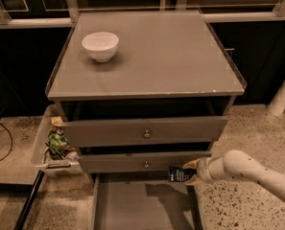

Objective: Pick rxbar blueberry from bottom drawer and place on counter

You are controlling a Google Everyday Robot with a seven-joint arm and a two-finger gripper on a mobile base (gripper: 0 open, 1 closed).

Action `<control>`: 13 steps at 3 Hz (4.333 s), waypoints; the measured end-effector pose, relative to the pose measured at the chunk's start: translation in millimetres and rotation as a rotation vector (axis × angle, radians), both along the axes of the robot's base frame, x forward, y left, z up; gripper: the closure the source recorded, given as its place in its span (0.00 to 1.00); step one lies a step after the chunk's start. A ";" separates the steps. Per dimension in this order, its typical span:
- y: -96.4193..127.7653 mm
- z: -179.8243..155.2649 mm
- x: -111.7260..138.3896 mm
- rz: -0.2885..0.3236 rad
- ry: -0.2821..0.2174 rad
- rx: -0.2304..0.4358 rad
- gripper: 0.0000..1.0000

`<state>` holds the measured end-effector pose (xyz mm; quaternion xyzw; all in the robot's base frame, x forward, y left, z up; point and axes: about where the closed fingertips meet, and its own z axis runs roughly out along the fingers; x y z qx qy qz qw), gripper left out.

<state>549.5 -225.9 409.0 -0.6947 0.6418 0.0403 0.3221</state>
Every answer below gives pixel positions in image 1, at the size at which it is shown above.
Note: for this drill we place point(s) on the brass top drawer knob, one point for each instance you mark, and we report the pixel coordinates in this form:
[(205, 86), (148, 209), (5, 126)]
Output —
[(147, 134)]

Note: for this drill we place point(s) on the middle grey drawer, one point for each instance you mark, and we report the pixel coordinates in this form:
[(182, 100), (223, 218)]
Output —
[(134, 162)]

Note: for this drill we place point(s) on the grey drawer cabinet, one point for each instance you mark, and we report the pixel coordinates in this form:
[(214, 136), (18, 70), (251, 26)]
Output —
[(169, 64)]

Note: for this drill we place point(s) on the dark blue rxbar wrapper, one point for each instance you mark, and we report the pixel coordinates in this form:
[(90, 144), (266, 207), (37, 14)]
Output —
[(176, 174)]

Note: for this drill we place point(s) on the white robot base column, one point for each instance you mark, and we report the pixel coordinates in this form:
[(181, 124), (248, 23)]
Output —
[(277, 105)]

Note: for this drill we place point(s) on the white ceramic bowl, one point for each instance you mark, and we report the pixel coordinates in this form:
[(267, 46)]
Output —
[(101, 46)]

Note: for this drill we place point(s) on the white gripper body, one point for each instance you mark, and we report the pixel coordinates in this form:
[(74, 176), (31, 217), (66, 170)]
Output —
[(204, 170)]

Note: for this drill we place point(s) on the brass middle drawer knob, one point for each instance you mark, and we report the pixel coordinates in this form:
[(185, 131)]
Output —
[(146, 165)]

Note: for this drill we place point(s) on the top grey drawer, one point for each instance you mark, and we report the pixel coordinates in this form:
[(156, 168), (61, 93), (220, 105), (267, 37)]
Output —
[(126, 132)]

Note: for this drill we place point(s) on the white railing bar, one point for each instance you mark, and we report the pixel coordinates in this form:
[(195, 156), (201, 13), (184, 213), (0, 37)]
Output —
[(36, 23)]

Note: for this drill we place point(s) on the bottom grey open drawer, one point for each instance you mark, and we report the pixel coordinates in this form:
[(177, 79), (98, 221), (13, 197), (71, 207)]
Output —
[(143, 201)]

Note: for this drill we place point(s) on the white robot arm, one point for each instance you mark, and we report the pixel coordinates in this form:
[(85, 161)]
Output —
[(237, 165)]

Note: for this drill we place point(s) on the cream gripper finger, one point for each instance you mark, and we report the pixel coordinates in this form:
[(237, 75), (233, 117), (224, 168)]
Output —
[(192, 164), (193, 181)]

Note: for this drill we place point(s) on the brass drawer knob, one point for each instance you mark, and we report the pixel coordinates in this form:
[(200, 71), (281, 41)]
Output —
[(146, 165), (147, 134)]

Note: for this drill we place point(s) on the tan snack packet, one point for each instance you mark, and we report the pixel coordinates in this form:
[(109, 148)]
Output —
[(56, 121)]

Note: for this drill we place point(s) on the green snack packet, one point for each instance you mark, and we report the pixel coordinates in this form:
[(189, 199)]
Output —
[(57, 140)]

